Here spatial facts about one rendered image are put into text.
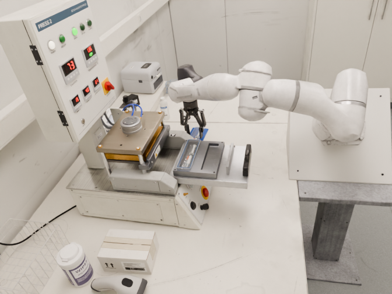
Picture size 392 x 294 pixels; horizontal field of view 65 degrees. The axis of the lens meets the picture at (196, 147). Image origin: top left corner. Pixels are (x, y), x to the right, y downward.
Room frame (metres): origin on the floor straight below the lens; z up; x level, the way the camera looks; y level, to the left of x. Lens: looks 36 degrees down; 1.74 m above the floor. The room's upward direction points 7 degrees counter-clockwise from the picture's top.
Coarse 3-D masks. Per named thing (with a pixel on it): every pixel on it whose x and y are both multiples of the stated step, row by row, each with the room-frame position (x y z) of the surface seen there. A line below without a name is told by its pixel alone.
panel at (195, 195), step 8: (184, 184) 0.90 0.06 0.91; (184, 192) 0.86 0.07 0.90; (192, 192) 0.90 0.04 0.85; (200, 192) 0.93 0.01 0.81; (184, 200) 0.84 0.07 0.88; (192, 200) 0.87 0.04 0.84; (200, 200) 0.90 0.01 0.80; (208, 200) 0.94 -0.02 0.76; (200, 208) 0.87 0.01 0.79; (200, 216) 0.84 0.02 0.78; (200, 224) 0.81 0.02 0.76
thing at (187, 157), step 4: (188, 140) 1.06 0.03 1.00; (192, 140) 1.05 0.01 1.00; (196, 140) 1.05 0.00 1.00; (188, 144) 1.03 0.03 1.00; (192, 144) 1.02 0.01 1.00; (196, 144) 1.02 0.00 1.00; (184, 148) 1.00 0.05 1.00; (188, 148) 1.00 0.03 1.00; (192, 148) 1.00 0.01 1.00; (196, 148) 0.99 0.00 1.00; (184, 152) 0.98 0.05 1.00; (188, 152) 0.97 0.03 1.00; (192, 152) 0.97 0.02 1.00; (184, 156) 0.95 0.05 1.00; (188, 156) 0.95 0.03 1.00; (192, 156) 0.94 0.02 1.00; (180, 160) 0.93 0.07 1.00; (184, 160) 0.92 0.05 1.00; (188, 160) 0.92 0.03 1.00; (192, 160) 0.92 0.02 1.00; (180, 164) 0.90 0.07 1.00; (184, 164) 0.90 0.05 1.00; (188, 164) 0.90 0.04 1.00; (188, 168) 0.88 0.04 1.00
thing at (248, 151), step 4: (248, 144) 0.97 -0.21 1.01; (248, 148) 0.94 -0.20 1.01; (248, 152) 0.92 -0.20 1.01; (244, 156) 0.90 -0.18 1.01; (248, 156) 0.89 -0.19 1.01; (244, 160) 0.87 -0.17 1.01; (248, 160) 0.87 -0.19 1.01; (244, 164) 0.85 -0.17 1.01; (248, 164) 0.85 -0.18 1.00; (244, 168) 0.83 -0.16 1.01; (244, 172) 0.83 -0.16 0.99
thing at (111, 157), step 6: (162, 126) 1.10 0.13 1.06; (156, 132) 1.06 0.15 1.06; (156, 138) 1.02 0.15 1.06; (150, 144) 0.98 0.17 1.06; (108, 156) 0.96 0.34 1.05; (114, 156) 0.95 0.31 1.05; (120, 156) 0.94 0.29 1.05; (126, 156) 0.93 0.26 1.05; (132, 156) 0.93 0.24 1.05; (144, 156) 0.91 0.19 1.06; (120, 162) 0.94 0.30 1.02; (126, 162) 0.94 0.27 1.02; (132, 162) 0.93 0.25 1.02; (138, 162) 0.92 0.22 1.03
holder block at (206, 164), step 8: (184, 144) 1.04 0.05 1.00; (200, 144) 1.03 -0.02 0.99; (208, 144) 1.02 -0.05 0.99; (216, 144) 1.02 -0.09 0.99; (224, 144) 1.02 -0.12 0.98; (200, 152) 0.97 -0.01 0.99; (208, 152) 0.99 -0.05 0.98; (216, 152) 0.96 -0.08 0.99; (200, 160) 0.92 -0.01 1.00; (208, 160) 0.94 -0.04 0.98; (216, 160) 0.91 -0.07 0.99; (176, 168) 0.90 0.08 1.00; (192, 168) 0.88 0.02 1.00; (200, 168) 0.88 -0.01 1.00; (208, 168) 0.89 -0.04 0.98; (216, 168) 0.87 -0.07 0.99; (192, 176) 0.86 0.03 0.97; (200, 176) 0.85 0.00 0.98; (208, 176) 0.84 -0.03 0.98; (216, 176) 0.84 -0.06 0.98
